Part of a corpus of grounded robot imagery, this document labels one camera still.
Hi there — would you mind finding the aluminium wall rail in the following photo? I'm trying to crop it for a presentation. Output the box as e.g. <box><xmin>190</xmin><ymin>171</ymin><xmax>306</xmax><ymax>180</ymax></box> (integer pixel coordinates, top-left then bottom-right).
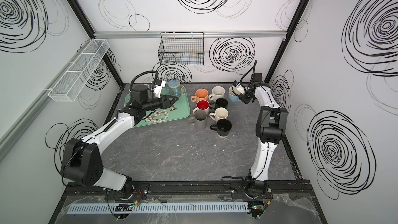
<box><xmin>1</xmin><ymin>40</ymin><xmax>92</xmax><ymax>162</ymax></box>
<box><xmin>94</xmin><ymin>30</ymin><xmax>287</xmax><ymax>39</ymax></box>

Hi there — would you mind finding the light blue mug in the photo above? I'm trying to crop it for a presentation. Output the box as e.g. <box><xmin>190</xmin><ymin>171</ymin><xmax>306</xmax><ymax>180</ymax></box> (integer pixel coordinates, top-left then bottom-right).
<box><xmin>228</xmin><ymin>86</ymin><xmax>241</xmax><ymax>103</ymax></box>

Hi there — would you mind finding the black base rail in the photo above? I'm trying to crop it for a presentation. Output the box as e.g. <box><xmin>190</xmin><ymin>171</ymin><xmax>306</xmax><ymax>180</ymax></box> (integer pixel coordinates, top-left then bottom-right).
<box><xmin>61</xmin><ymin>179</ymin><xmax>315</xmax><ymax>202</ymax></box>

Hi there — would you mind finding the black mug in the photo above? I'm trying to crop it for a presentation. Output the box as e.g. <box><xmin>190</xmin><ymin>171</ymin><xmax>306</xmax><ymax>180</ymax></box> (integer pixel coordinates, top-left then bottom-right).
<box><xmin>209</xmin><ymin>97</ymin><xmax>229</xmax><ymax>110</ymax></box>

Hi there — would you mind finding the aluminium wall rail back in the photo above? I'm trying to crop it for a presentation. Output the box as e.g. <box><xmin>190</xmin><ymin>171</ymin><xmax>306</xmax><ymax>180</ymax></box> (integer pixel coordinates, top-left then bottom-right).
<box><xmin>94</xmin><ymin>30</ymin><xmax>287</xmax><ymax>39</ymax></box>

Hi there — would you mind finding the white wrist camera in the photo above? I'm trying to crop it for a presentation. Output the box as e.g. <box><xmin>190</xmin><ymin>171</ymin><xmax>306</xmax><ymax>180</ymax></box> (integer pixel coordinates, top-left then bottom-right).
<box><xmin>152</xmin><ymin>79</ymin><xmax>166</xmax><ymax>98</ymax></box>
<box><xmin>232</xmin><ymin>84</ymin><xmax>245</xmax><ymax>95</ymax></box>

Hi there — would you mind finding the white mug red inside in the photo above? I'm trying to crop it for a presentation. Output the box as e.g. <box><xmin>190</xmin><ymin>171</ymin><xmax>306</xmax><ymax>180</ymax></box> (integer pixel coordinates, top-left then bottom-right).
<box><xmin>192</xmin><ymin>100</ymin><xmax>210</xmax><ymax>115</ymax></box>

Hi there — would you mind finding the white wire wall shelf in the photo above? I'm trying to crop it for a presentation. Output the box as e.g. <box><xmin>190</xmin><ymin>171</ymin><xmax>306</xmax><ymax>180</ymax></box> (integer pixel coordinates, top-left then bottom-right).
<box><xmin>48</xmin><ymin>39</ymin><xmax>109</xmax><ymax>102</ymax></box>

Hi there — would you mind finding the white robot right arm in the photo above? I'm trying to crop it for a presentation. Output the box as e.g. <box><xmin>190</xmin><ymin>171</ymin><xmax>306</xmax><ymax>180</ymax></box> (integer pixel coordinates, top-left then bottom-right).
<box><xmin>237</xmin><ymin>72</ymin><xmax>288</xmax><ymax>199</ymax></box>

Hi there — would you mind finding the beige mug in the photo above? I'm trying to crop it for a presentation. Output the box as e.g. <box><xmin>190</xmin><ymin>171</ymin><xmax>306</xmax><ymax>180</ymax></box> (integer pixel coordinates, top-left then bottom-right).
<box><xmin>208</xmin><ymin>86</ymin><xmax>226</xmax><ymax>102</ymax></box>

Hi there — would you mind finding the white slotted cable duct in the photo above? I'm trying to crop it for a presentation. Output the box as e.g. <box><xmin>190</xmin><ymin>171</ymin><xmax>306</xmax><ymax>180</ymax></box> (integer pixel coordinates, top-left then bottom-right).
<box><xmin>66</xmin><ymin>202</ymin><xmax>250</xmax><ymax>214</ymax></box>

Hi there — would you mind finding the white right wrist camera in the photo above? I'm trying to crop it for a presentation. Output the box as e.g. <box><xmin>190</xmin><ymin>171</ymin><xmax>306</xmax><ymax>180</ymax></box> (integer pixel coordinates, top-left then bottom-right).
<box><xmin>232</xmin><ymin>84</ymin><xmax>245</xmax><ymax>95</ymax></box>

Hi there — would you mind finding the pale pink mug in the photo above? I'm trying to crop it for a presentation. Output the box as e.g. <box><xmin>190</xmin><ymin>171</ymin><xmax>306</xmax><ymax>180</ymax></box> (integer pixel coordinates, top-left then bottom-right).
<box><xmin>209</xmin><ymin>107</ymin><xmax>229</xmax><ymax>122</ymax></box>

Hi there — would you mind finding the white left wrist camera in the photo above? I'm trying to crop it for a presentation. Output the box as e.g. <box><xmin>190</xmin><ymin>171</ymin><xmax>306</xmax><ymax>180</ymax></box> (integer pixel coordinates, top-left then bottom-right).
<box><xmin>152</xmin><ymin>79</ymin><xmax>166</xmax><ymax>98</ymax></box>

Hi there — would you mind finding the black corner frame post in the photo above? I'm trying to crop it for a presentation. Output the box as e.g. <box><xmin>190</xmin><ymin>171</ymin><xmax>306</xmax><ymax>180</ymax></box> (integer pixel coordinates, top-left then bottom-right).
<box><xmin>264</xmin><ymin>0</ymin><xmax>310</xmax><ymax>83</ymax></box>
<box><xmin>67</xmin><ymin>0</ymin><xmax>124</xmax><ymax>88</ymax></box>

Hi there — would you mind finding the black corner frame post left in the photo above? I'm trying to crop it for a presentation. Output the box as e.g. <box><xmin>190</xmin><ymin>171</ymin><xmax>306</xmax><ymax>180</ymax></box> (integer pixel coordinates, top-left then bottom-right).
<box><xmin>67</xmin><ymin>0</ymin><xmax>124</xmax><ymax>88</ymax></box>

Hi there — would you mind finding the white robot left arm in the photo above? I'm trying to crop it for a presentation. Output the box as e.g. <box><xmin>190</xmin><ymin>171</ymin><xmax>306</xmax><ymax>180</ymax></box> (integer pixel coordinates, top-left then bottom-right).
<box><xmin>60</xmin><ymin>85</ymin><xmax>179</xmax><ymax>200</ymax></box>

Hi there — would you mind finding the peach mug grey base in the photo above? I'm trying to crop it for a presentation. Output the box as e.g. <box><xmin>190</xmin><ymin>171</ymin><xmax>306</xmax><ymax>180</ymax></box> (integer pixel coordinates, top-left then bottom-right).
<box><xmin>191</xmin><ymin>89</ymin><xmax>209</xmax><ymax>102</ymax></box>

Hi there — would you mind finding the aluminium wall rail left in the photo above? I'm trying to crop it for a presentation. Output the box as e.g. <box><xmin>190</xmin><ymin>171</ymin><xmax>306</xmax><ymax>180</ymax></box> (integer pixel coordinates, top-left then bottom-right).
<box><xmin>1</xmin><ymin>40</ymin><xmax>92</xmax><ymax>162</ymax></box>

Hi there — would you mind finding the blue butterfly mug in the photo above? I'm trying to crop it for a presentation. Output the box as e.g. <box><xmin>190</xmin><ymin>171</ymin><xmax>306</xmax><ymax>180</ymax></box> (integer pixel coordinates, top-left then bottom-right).
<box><xmin>165</xmin><ymin>79</ymin><xmax>182</xmax><ymax>97</ymax></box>

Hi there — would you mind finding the black wire basket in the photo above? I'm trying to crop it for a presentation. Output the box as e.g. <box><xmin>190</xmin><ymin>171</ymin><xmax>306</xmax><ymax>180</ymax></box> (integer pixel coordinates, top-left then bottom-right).
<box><xmin>158</xmin><ymin>38</ymin><xmax>205</xmax><ymax>65</ymax></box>

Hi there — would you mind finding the black corner frame post right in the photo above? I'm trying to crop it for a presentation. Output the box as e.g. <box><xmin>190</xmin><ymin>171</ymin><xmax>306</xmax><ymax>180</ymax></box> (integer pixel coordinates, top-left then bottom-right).
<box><xmin>264</xmin><ymin>0</ymin><xmax>310</xmax><ymax>83</ymax></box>

